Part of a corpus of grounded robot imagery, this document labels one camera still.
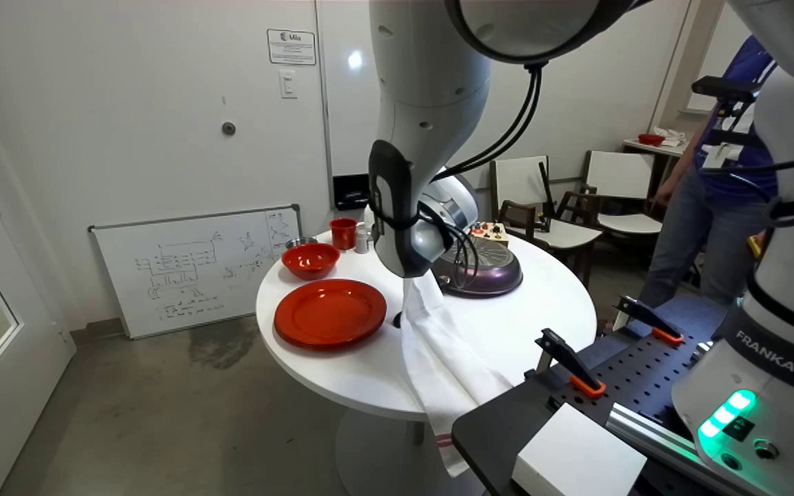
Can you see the white door with glass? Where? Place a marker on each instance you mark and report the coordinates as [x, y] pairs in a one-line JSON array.
[[12, 415]]

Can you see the red bowl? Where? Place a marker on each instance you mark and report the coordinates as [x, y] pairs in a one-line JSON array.
[[310, 262]]

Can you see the black wall tray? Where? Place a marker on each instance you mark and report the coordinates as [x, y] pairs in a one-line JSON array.
[[348, 195]]

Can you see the person hand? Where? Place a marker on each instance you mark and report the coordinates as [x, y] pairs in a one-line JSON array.
[[664, 195]]

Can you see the wooden toy board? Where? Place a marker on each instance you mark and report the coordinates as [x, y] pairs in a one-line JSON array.
[[490, 233]]

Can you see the round wall knob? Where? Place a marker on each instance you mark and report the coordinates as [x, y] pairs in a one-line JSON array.
[[227, 130]]

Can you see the black clamp with orange tip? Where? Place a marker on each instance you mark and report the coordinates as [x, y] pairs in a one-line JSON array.
[[649, 317], [566, 363]]

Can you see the paper wall notice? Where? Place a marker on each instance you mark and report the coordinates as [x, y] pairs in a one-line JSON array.
[[289, 48]]

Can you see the small red desk object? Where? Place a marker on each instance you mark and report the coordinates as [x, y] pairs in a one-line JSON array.
[[652, 139]]

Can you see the aluminium rail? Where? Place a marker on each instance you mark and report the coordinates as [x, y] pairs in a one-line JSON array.
[[649, 431]]

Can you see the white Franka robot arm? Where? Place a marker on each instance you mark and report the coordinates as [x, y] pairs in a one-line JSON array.
[[426, 91]]

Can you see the red plate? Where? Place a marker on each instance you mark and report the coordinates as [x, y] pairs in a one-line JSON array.
[[329, 316]]

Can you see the small leaning whiteboard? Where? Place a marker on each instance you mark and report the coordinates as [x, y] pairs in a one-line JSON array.
[[194, 272]]

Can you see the orange handheld device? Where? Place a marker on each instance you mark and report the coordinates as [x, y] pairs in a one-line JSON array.
[[756, 244]]

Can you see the dark chair with white seat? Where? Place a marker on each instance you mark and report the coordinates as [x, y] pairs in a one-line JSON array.
[[558, 233]]

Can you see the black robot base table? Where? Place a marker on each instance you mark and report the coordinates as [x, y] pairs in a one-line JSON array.
[[634, 372]]

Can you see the person in blue shirt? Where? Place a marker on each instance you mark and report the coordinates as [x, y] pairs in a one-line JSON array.
[[727, 183]]

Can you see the red mug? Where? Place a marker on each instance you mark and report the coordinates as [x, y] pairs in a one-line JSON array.
[[341, 236]]

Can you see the white towel with red stripes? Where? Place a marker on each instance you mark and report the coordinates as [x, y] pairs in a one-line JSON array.
[[441, 358]]

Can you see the small wall label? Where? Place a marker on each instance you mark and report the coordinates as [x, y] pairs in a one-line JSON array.
[[288, 87]]

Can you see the white box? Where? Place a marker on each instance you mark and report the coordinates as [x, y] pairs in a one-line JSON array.
[[576, 456]]

